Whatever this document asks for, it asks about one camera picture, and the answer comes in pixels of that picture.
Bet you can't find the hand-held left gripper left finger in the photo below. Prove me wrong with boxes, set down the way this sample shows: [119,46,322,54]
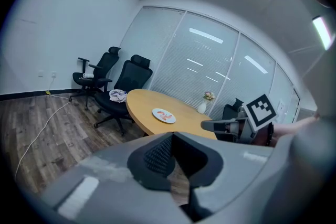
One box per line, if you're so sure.
[127,132,176,191]

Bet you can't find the white floor cable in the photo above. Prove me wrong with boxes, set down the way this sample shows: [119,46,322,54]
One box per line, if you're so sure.
[14,77,72,182]

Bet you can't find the white plate with food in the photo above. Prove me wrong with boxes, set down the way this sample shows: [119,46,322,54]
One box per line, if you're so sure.
[152,108,176,124]

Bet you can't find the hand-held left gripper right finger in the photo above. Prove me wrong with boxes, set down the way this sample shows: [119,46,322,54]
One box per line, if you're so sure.
[173,131,224,222]

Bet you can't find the black office chair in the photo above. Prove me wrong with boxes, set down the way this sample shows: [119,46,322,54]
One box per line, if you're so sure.
[222,98,245,121]
[93,54,154,137]
[68,46,122,111]

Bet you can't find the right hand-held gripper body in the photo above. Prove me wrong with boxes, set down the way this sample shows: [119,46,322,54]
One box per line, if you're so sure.
[236,93,278,146]

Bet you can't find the person's right forearm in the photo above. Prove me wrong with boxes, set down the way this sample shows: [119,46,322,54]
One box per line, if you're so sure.
[270,112,321,147]

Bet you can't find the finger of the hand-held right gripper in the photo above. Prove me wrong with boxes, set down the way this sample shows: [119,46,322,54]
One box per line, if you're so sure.
[215,131,238,142]
[201,118,238,132]

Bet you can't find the white vase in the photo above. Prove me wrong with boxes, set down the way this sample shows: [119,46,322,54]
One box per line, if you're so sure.
[196,100,208,114]

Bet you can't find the crumpled cloth bundle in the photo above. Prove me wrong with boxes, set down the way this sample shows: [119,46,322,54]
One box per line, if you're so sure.
[109,89,128,103]

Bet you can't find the person's grey shirt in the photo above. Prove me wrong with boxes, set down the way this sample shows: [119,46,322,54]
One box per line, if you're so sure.
[275,41,336,224]

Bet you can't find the long ceiling light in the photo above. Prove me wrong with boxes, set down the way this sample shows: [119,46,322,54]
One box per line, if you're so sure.
[311,15,333,51]

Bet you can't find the round wooden table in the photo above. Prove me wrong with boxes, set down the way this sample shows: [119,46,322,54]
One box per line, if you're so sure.
[125,88,218,141]

